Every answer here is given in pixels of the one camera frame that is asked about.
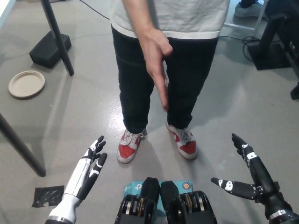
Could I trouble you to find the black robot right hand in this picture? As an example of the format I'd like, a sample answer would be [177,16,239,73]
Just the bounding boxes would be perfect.
[211,133,285,210]

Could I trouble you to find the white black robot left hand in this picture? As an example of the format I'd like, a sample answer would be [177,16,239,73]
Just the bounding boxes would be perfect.
[48,135,108,222]

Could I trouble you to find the person's bare right hand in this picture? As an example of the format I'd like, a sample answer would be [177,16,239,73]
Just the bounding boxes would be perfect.
[139,29,174,112]

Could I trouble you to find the person white shirt black trousers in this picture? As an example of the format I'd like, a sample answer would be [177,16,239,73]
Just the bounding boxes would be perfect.
[109,0,231,135]

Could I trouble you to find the black robot left torso block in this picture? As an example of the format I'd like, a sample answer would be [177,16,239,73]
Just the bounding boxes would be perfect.
[114,177,162,224]

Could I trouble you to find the teal router box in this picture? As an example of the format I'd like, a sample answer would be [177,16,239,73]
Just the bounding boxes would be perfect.
[123,180,194,219]

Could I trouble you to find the red white right sneaker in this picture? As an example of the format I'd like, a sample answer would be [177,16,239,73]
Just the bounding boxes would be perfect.
[116,127,148,165]

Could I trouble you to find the red white sneaker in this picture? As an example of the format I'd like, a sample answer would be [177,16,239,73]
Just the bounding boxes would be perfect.
[116,127,148,165]
[165,121,198,160]

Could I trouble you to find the thick black table leg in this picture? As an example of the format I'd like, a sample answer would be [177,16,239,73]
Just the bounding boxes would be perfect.
[0,112,47,177]

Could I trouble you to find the red white left sneaker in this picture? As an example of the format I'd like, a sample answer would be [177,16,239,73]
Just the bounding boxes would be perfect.
[165,121,198,160]

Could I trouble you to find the black equipment foot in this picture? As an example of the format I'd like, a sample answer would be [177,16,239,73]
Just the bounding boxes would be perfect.
[290,81,299,101]

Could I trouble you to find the thin black table leg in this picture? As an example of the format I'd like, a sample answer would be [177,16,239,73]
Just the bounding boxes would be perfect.
[40,0,75,77]

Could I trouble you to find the beige paper plate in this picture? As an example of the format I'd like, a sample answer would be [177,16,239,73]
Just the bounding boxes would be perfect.
[8,70,46,100]

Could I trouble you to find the black foam block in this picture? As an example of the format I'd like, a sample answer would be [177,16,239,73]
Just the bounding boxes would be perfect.
[28,30,72,69]

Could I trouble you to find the thin black floor cable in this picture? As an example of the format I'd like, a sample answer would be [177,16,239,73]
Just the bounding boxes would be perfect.
[79,0,110,21]

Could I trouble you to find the white metal frame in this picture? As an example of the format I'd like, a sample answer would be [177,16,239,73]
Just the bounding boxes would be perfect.
[223,0,267,32]

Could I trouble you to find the black looped floor cable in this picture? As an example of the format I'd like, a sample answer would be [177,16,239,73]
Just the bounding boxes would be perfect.
[242,36,262,61]

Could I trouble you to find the black stand with base plate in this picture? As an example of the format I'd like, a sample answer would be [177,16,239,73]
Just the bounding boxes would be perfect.
[247,13,292,70]

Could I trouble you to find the black equipment frame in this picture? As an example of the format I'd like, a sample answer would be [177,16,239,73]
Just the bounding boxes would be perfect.
[266,0,299,80]

